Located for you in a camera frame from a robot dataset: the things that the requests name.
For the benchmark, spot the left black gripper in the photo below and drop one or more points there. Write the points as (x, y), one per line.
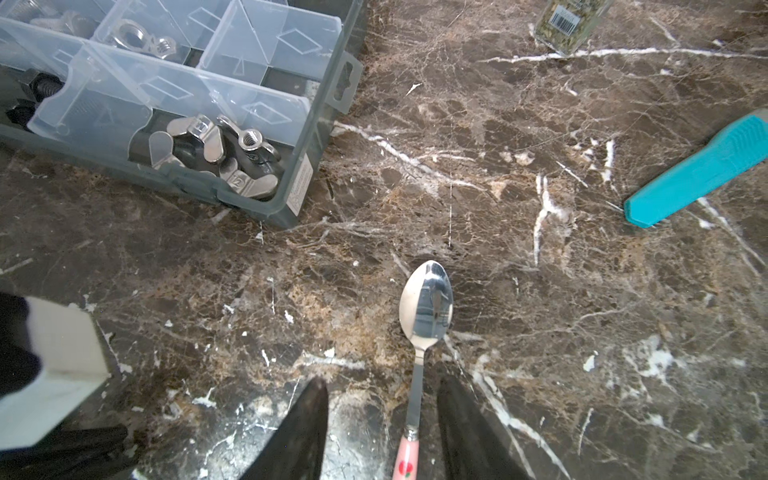
(51, 361)

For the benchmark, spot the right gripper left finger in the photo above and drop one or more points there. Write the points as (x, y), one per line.
(296, 449)

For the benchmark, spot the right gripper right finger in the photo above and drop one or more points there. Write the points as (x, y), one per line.
(471, 450)

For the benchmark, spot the wing nuts inside organizer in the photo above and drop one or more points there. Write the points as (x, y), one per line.
(242, 157)

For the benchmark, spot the grey compartment organizer box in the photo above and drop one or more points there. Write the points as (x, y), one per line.
(285, 68)

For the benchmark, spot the black bolts in organizer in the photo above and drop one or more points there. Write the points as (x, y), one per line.
(36, 86)

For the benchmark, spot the small black-lidded glass jar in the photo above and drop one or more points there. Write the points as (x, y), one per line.
(565, 25)

